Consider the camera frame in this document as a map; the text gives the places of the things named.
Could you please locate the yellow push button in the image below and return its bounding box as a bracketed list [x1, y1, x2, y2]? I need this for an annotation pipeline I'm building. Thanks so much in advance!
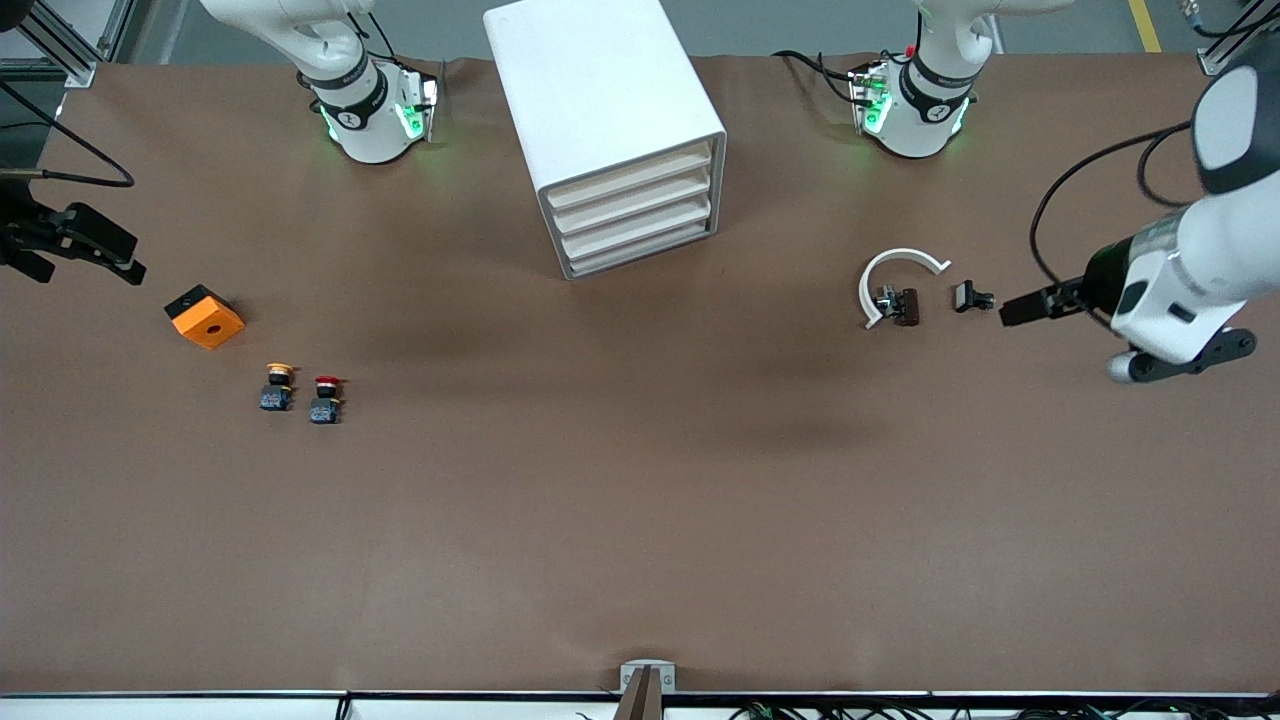
[259, 362, 297, 412]

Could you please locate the red push button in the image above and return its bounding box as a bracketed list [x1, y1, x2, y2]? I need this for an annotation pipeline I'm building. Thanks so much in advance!
[309, 375, 346, 425]

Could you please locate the orange box with black base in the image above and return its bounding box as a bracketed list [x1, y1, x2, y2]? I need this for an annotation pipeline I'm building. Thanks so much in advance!
[164, 284, 246, 351]

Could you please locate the brown block with metal clip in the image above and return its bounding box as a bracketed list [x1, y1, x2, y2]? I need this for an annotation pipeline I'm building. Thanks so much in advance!
[875, 285, 921, 328]

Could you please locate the white curved plastic piece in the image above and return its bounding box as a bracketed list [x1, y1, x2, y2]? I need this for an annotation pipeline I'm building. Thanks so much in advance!
[858, 248, 952, 331]

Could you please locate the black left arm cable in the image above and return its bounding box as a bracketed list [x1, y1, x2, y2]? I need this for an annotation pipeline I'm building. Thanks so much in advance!
[1030, 122, 1201, 331]

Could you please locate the aluminium frame profile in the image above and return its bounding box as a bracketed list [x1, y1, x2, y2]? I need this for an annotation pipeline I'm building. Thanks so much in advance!
[1180, 0, 1280, 77]
[0, 0, 136, 89]

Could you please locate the black base cable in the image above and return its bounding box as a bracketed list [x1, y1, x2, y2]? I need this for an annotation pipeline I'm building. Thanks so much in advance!
[772, 48, 881, 106]

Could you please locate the table edge rail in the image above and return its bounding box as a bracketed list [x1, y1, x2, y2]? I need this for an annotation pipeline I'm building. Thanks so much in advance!
[0, 690, 1280, 720]

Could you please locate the grey metal bracket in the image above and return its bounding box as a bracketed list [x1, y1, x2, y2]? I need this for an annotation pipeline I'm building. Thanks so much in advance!
[620, 660, 677, 693]

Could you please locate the brown camera pole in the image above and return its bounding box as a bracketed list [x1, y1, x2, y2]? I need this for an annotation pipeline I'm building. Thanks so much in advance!
[613, 668, 664, 720]

